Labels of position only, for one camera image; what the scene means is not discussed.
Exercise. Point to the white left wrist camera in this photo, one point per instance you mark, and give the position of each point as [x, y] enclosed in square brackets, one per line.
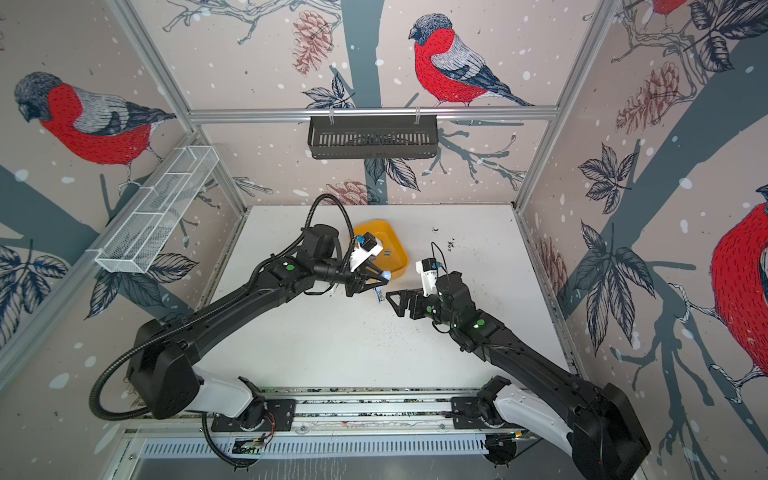
[364, 247]

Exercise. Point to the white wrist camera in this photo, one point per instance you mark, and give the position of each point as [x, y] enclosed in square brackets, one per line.
[428, 270]
[364, 247]

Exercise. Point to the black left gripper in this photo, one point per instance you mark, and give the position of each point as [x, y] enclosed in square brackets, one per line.
[360, 277]

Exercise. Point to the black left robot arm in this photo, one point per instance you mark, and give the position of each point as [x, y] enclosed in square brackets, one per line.
[164, 371]

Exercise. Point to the black wire basket shelf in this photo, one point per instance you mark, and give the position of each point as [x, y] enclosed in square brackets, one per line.
[371, 137]

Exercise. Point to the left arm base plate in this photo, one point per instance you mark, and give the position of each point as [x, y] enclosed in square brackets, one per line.
[270, 415]

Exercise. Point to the yellow plastic tray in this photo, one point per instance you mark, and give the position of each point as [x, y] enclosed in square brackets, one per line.
[394, 257]

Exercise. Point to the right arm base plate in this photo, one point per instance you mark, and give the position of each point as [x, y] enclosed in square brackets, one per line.
[469, 413]

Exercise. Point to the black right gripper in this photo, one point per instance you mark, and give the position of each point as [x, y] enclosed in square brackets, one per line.
[418, 312]

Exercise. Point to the white wire mesh shelf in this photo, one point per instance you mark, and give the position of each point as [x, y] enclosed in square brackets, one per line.
[140, 238]

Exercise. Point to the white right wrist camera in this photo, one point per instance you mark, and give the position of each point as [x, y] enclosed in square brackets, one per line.
[428, 270]

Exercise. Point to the aluminium mounting rail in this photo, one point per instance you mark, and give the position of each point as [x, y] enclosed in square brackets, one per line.
[326, 424]

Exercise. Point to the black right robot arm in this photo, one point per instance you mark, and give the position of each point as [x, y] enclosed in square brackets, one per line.
[597, 426]

